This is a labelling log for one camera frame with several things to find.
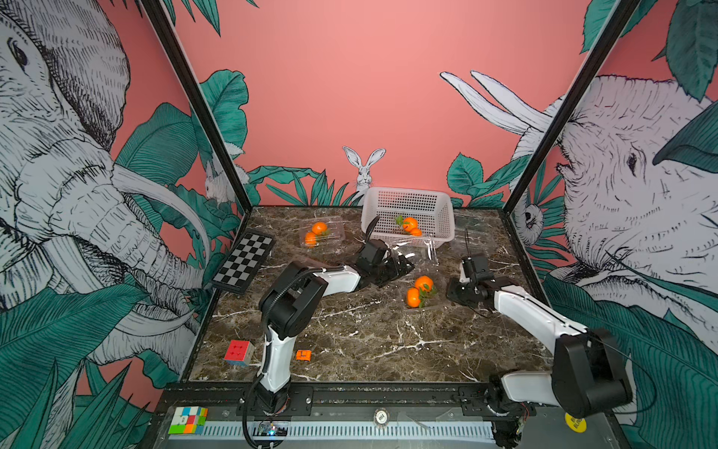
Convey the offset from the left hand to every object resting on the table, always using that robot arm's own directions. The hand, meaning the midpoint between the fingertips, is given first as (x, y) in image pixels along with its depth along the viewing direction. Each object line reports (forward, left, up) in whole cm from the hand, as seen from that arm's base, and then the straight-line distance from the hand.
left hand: (412, 268), depth 92 cm
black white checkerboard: (+8, +59, -5) cm, 60 cm away
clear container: (+17, +27, -4) cm, 33 cm away
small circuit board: (-42, +42, -8) cm, 60 cm away
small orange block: (-24, +35, -6) cm, 43 cm away
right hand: (-7, -10, -2) cm, 12 cm away
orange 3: (-4, -4, -4) cm, 7 cm away
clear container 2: (+13, -7, -9) cm, 18 cm away
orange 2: (+16, +36, -4) cm, 40 cm away
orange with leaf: (+23, -3, -4) cm, 24 cm away
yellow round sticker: (-45, -38, -8) cm, 59 cm away
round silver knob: (-41, +14, -2) cm, 43 cm away
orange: (+22, +33, -3) cm, 40 cm away
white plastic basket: (+34, -14, -6) cm, 37 cm away
